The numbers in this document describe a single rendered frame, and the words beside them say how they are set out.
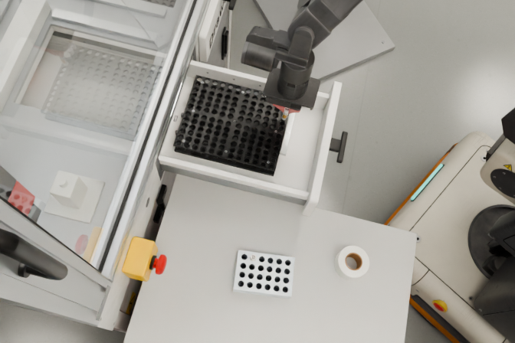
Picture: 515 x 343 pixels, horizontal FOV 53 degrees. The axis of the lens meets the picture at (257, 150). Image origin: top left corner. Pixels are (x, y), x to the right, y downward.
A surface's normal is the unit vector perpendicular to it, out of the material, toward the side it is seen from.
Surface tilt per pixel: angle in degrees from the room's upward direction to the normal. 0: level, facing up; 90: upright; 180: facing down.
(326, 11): 60
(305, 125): 0
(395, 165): 0
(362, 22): 5
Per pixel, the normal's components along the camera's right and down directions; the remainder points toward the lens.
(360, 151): 0.07, -0.37
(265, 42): -0.26, 0.59
